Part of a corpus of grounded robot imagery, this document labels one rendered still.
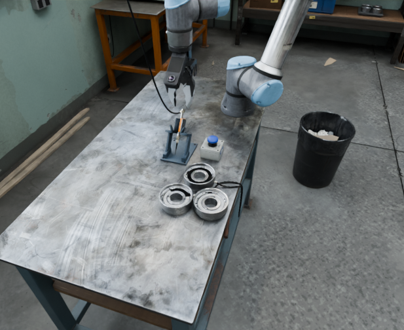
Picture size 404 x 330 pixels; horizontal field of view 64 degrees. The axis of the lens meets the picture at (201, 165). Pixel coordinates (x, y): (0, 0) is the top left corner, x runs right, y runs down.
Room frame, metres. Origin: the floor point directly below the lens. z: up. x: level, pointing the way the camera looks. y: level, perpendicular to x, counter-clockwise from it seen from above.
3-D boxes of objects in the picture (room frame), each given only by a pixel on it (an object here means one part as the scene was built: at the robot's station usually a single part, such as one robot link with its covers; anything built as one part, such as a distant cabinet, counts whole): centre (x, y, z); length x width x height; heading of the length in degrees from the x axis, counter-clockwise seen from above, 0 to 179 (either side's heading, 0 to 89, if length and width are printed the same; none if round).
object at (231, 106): (1.26, -0.16, 0.85); 0.15 x 0.15 x 0.10
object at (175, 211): (0.68, 0.08, 0.82); 0.10 x 0.10 x 0.04
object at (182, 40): (0.98, 0.07, 1.21); 0.08 x 0.08 x 0.05
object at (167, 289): (0.98, 0.12, 0.79); 1.20 x 0.60 x 0.02; 162
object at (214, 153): (0.93, -0.04, 0.82); 0.08 x 0.07 x 0.05; 162
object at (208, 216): (0.66, -0.03, 0.82); 0.10 x 0.10 x 0.04
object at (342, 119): (1.69, -0.79, 0.21); 0.34 x 0.34 x 0.43
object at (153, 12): (3.53, 0.43, 0.39); 1.50 x 0.62 x 0.78; 162
